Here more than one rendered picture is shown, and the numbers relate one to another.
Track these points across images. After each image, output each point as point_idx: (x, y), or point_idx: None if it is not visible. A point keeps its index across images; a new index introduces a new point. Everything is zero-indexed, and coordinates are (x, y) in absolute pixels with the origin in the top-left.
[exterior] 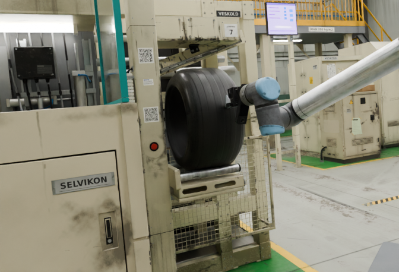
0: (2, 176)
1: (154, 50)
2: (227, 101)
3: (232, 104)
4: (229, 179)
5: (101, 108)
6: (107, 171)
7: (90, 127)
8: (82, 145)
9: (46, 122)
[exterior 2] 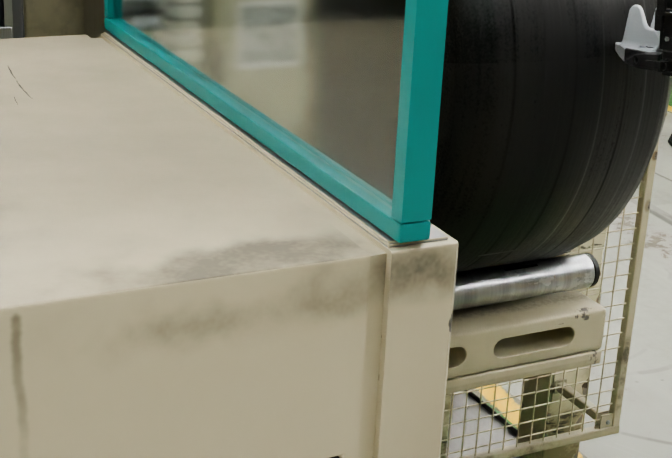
0: None
1: None
2: (634, 36)
3: (670, 65)
4: (554, 321)
5: (306, 278)
6: None
7: (248, 371)
8: (203, 450)
9: (56, 359)
